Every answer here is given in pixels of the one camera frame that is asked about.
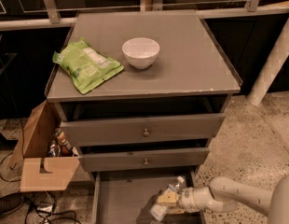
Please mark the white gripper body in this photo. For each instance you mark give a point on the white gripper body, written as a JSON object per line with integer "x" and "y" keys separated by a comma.
{"x": 188, "y": 199}

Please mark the clear blue plastic water bottle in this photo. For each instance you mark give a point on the clear blue plastic water bottle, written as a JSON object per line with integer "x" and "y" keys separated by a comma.
{"x": 158, "y": 211}

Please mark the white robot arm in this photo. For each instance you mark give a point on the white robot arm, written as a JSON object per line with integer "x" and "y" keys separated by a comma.
{"x": 221, "y": 196}

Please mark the grey middle drawer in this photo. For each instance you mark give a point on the grey middle drawer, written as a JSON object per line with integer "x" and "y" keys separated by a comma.
{"x": 143, "y": 159}

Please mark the grey drawer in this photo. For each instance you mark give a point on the grey drawer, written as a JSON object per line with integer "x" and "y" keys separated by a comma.
{"x": 100, "y": 132}
{"x": 125, "y": 197}
{"x": 143, "y": 159}

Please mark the grey bottom drawer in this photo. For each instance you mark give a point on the grey bottom drawer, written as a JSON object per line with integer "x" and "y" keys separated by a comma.
{"x": 125, "y": 197}

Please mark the grey drawer cabinet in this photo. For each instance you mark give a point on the grey drawer cabinet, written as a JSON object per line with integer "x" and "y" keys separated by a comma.
{"x": 190, "y": 76}

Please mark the grey top drawer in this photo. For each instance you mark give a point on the grey top drawer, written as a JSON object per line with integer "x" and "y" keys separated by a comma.
{"x": 100, "y": 132}

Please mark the items inside cardboard box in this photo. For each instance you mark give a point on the items inside cardboard box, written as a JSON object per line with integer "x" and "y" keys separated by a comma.
{"x": 60, "y": 145}

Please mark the brown cardboard box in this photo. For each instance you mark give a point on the brown cardboard box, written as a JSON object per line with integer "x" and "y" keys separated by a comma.
{"x": 39, "y": 171}

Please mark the white ceramic bowl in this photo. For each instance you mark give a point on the white ceramic bowl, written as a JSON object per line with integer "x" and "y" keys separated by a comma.
{"x": 141, "y": 52}

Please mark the green snack bag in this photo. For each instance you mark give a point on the green snack bag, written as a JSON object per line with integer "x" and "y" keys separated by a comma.
{"x": 87, "y": 67}

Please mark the metal window railing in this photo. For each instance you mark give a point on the metal window railing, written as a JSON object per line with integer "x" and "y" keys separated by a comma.
{"x": 33, "y": 14}

